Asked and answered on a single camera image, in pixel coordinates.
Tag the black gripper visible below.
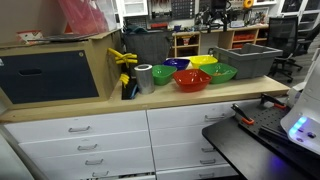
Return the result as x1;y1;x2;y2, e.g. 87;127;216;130
209;0;232;33

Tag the wooden shelf unit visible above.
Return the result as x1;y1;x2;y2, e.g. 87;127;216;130
171;23;269;58

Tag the yellow plastic bowl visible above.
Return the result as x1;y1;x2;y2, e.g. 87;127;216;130
188;54;219;70

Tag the black tool pegboard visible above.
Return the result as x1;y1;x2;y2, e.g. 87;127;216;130
148;0;201;21

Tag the grey plastic bin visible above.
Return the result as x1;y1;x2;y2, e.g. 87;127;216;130
209;43;284;80

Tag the green plastic bowl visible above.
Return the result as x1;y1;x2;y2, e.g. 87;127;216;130
198;62;239;85
151;64;178;86

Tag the blue plastic bowl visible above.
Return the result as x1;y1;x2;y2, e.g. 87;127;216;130
162;58;191;72

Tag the black mesh office chair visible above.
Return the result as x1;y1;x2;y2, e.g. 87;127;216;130
266;15;304;84

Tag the red plastic bowl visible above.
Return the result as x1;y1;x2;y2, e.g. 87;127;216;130
172;68;213;93

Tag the grey fabric basket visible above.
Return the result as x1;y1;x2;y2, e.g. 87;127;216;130
122;29;173;66

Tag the teal cloth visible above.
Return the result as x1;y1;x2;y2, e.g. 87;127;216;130
124;24;148;34

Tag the metal cup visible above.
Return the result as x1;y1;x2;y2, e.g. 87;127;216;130
134;63;156;95

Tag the large yellow clamp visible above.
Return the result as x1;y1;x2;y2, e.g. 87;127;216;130
106;47;138;66

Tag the black perforated board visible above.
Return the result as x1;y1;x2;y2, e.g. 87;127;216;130
238;99;301;141

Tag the small yellow clamp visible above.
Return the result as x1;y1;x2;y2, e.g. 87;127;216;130
119;73;131;88

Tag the black tool holder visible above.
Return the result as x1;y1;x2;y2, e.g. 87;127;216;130
120;63;138;101

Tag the black work table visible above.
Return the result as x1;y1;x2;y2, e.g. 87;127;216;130
201;116;320;180

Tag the cardboard box black panel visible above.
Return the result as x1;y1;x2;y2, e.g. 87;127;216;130
0;29;123;111

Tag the pink plastic container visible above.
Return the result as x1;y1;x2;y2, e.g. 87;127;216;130
58;0;118;36

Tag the white drawer cabinet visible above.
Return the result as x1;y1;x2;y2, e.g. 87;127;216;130
0;98;291;180

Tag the dark flat tray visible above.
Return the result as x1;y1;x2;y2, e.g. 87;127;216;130
28;32;101;43

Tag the red white small carton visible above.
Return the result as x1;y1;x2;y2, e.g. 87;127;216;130
15;30;44;46

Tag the metal drawer handle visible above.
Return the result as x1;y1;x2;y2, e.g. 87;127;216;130
67;125;91;134
91;170;110;178
203;113;227;122
77;143;99;152
198;172;216;179
199;158;217;166
84;158;104;166
201;147;218;154

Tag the black clamp orange handle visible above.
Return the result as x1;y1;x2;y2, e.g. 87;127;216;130
259;93;288;111
230;103;255;126

